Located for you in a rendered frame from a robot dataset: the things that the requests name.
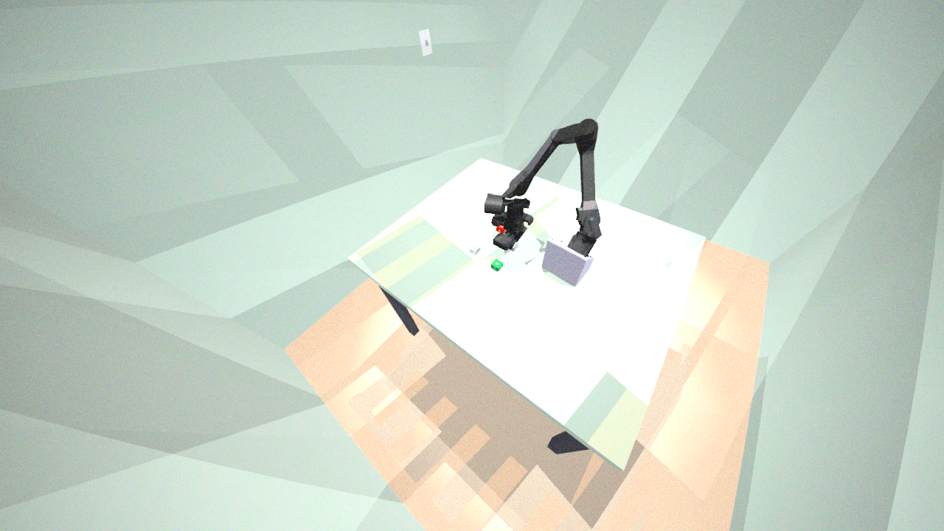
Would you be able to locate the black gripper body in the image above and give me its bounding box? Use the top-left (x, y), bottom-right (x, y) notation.
top-left (493, 212), bottom-right (534, 251)

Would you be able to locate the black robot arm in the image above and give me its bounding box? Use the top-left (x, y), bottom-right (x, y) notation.
top-left (484, 119), bottom-right (602, 257)

